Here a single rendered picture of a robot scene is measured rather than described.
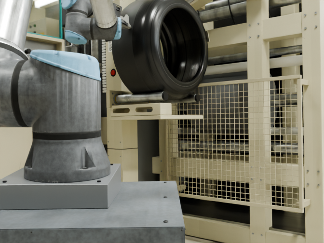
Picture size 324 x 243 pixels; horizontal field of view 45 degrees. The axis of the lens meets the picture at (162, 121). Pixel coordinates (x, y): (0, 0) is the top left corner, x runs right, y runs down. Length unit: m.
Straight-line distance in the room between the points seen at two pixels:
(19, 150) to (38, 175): 1.40
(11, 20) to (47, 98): 0.25
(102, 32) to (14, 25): 0.71
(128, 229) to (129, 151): 1.64
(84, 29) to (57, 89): 0.87
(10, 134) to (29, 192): 1.39
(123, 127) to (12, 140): 0.59
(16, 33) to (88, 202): 0.44
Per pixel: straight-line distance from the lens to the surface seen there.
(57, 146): 0.84
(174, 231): 0.66
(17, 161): 2.24
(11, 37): 0.99
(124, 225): 0.68
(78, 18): 1.71
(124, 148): 2.26
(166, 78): 1.96
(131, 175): 2.31
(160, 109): 1.92
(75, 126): 0.84
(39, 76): 0.85
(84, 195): 0.81
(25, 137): 2.26
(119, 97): 2.15
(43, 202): 0.84
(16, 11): 1.03
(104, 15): 1.58
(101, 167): 0.86
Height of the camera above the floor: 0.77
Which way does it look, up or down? level
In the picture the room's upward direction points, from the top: 1 degrees counter-clockwise
